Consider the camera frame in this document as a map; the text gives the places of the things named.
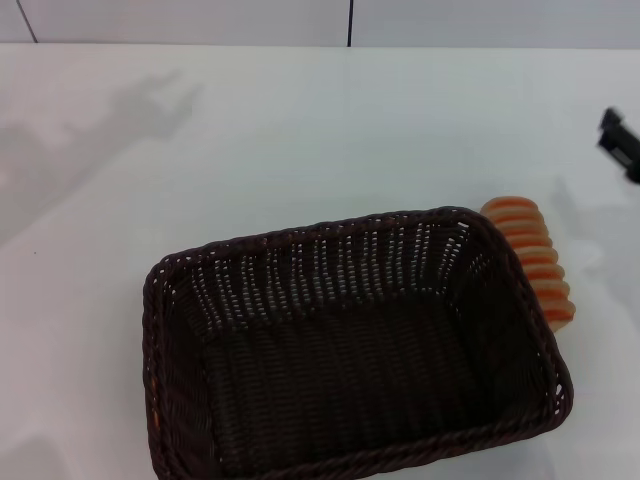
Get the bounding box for orange striped bread loaf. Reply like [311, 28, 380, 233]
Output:
[479, 195, 579, 335]

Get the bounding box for dark brown wicker basket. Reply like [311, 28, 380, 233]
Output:
[142, 203, 575, 480]

